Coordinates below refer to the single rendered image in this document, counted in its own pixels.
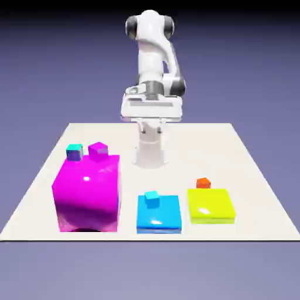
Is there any large blue box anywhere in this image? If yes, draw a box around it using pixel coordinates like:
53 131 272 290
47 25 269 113
136 194 183 234

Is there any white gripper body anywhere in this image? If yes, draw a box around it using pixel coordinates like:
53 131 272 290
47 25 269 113
120 93 183 124

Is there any large yellow box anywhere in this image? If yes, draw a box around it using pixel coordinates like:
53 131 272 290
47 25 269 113
186 187 237 225

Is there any small teal cube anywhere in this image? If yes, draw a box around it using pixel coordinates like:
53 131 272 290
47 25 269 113
66 143 84 162

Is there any small orange cube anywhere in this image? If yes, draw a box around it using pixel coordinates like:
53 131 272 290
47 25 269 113
196 177 212 189

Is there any large magenta box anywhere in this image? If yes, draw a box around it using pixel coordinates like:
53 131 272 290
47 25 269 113
51 153 121 233

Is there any small magenta cube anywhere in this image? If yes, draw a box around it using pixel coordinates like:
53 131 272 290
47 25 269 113
87 141 110 163

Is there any small blue cube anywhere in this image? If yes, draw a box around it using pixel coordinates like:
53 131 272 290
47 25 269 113
144 190 161 209

